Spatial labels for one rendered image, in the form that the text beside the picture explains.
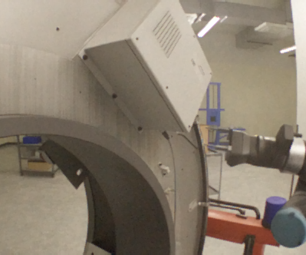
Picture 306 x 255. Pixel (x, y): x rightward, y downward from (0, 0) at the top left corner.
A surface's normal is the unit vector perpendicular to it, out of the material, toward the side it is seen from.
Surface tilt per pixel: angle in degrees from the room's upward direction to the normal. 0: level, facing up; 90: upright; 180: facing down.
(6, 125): 90
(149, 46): 90
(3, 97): 90
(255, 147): 46
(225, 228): 90
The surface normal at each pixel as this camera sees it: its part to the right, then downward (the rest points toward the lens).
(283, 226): -0.76, 0.11
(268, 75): 0.05, 0.10
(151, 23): 0.80, 0.06
